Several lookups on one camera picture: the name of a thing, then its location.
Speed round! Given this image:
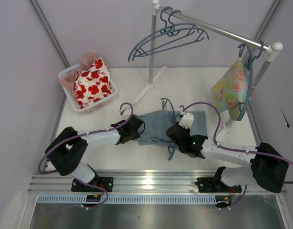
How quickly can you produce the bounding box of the light blue denim skirt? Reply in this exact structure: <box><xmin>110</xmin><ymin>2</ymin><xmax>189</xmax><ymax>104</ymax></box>
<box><xmin>137</xmin><ymin>110</ymin><xmax>207</xmax><ymax>146</ymax></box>

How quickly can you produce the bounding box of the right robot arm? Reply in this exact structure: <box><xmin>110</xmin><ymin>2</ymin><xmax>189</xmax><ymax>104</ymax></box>
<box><xmin>166</xmin><ymin>124</ymin><xmax>289</xmax><ymax>193</ymax></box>

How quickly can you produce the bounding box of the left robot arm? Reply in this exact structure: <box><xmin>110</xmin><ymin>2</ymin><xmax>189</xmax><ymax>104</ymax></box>
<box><xmin>43</xmin><ymin>114</ymin><xmax>145</xmax><ymax>193</ymax></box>

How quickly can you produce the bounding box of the teal hanger holding cloth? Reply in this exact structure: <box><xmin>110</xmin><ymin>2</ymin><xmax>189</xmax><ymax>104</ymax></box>
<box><xmin>237</xmin><ymin>40</ymin><xmax>264</xmax><ymax>121</ymax></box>

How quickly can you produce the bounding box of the red poppy floral cloth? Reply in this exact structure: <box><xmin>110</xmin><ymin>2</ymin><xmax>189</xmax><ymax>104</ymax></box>
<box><xmin>73</xmin><ymin>58</ymin><xmax>113</xmax><ymax>109</ymax></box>

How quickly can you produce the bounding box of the pastel floral hanging cloth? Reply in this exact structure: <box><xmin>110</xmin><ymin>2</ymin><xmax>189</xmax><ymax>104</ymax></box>
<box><xmin>211</xmin><ymin>58</ymin><xmax>248</xmax><ymax>121</ymax></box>

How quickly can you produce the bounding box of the pink cloth in basket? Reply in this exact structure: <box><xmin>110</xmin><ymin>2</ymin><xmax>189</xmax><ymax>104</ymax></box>
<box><xmin>59</xmin><ymin>52</ymin><xmax>98</xmax><ymax>99</ymax></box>

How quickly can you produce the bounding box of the white plastic laundry basket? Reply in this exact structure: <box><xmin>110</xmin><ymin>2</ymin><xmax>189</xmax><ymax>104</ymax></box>
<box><xmin>58</xmin><ymin>63</ymin><xmax>118</xmax><ymax>114</ymax></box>

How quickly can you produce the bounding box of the white metal clothes rack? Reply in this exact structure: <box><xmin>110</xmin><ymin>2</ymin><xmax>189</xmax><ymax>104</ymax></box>
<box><xmin>128</xmin><ymin>0</ymin><xmax>283</xmax><ymax>140</ymax></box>

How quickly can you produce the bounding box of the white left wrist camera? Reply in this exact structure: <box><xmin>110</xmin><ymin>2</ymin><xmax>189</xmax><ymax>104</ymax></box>
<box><xmin>119</xmin><ymin>107</ymin><xmax>133</xmax><ymax>119</ymax></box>

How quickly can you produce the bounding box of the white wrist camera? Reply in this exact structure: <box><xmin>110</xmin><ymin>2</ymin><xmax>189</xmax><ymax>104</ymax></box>
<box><xmin>178</xmin><ymin>113</ymin><xmax>194</xmax><ymax>129</ymax></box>
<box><xmin>119</xmin><ymin>107</ymin><xmax>133</xmax><ymax>119</ymax></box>

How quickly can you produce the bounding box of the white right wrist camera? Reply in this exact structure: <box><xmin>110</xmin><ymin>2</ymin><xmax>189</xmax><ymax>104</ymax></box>
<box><xmin>178</xmin><ymin>113</ymin><xmax>194</xmax><ymax>129</ymax></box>

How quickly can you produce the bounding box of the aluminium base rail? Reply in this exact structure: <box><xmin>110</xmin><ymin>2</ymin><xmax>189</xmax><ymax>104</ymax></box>
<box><xmin>27</xmin><ymin>169</ymin><xmax>287</xmax><ymax>197</ymax></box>

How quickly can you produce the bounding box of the white slotted cable duct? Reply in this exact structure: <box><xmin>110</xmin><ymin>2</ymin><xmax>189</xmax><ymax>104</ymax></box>
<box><xmin>37</xmin><ymin>194</ymin><xmax>217</xmax><ymax>205</ymax></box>

